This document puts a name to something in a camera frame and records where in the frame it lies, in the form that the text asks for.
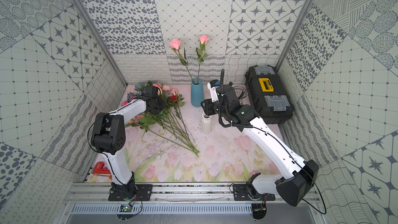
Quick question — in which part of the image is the blue cylindrical vase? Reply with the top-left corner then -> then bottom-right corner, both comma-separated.
191,78 -> 204,107

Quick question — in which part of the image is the pink rose stem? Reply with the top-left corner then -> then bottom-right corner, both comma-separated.
170,38 -> 193,79
196,35 -> 209,80

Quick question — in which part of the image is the red pipe wrench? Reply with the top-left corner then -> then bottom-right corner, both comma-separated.
92,161 -> 111,176

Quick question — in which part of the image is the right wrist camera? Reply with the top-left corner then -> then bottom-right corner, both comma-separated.
207,79 -> 220,103

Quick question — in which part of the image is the bunch of artificial flowers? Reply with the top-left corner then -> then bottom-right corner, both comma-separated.
121,81 -> 200,156

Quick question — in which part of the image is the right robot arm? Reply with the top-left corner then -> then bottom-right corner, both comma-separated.
201,80 -> 319,206

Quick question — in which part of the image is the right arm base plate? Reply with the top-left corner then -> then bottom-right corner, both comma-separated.
229,183 -> 276,201

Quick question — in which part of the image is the black toolbox yellow latch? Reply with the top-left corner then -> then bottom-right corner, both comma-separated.
245,65 -> 295,124

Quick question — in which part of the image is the clear glass vase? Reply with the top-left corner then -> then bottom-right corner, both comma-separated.
234,86 -> 248,99

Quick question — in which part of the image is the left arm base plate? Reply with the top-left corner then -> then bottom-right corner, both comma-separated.
108,183 -> 153,201

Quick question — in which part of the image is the white ribbed vase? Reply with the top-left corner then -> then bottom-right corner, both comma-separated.
201,113 -> 212,135

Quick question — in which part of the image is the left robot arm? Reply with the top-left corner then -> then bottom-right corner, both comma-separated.
90,86 -> 165,199

